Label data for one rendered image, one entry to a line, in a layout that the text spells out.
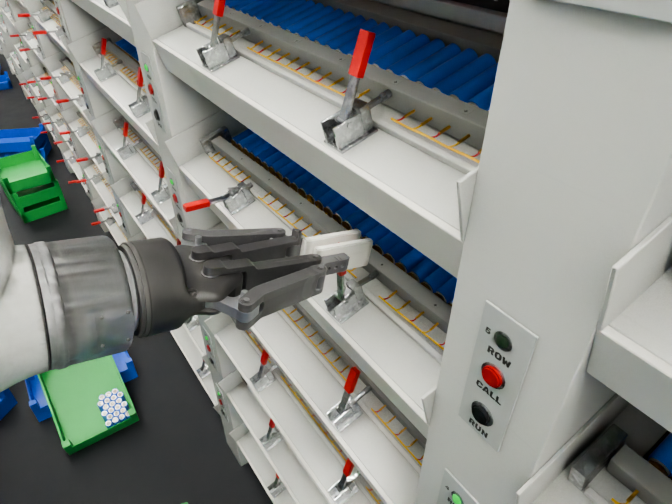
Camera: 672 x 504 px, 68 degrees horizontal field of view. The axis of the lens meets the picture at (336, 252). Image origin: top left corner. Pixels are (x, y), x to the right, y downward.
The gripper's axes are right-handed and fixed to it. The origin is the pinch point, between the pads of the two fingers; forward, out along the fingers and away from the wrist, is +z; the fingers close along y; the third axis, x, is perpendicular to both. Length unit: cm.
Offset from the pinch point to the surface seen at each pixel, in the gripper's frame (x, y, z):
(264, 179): -3.3, -25.2, 6.0
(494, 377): 2.6, 21.0, -2.3
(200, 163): -7.4, -41.8, 3.5
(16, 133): -92, -302, 3
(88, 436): -106, -78, -10
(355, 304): -6.7, 1.0, 3.5
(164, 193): -25, -69, 7
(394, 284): -3.5, 2.9, 6.6
